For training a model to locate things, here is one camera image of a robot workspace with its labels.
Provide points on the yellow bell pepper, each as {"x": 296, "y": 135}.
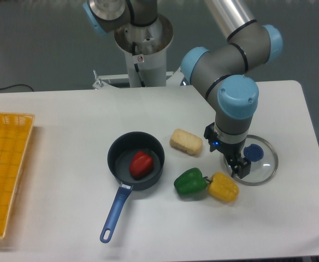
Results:
{"x": 223, "y": 188}

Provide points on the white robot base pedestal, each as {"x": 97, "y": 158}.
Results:
{"x": 145, "y": 51}

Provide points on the glass pot lid blue knob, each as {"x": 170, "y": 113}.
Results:
{"x": 264, "y": 161}

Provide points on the red bell pepper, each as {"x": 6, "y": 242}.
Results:
{"x": 141, "y": 165}

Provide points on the yellow woven basket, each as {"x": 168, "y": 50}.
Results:
{"x": 15, "y": 133}

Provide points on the dark pot blue handle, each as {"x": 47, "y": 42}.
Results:
{"x": 119, "y": 158}

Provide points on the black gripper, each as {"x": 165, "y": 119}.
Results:
{"x": 230, "y": 146}

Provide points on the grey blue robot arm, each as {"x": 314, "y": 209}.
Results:
{"x": 218, "y": 76}

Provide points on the green bell pepper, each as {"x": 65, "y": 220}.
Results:
{"x": 190, "y": 182}

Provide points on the beige bread loaf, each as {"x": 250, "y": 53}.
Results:
{"x": 186, "y": 142}

